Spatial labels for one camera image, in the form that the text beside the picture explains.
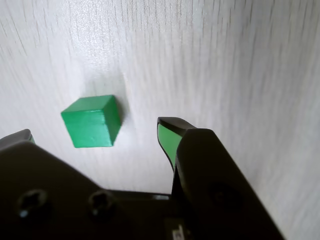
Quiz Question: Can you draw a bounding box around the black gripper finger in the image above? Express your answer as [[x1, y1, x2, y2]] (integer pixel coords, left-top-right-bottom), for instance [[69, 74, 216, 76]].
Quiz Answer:
[[0, 129, 131, 240], [157, 116, 286, 240]]

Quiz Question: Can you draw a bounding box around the green wooden cube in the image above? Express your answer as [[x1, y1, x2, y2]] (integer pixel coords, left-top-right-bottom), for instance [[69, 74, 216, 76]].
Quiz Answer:
[[60, 94, 123, 149]]

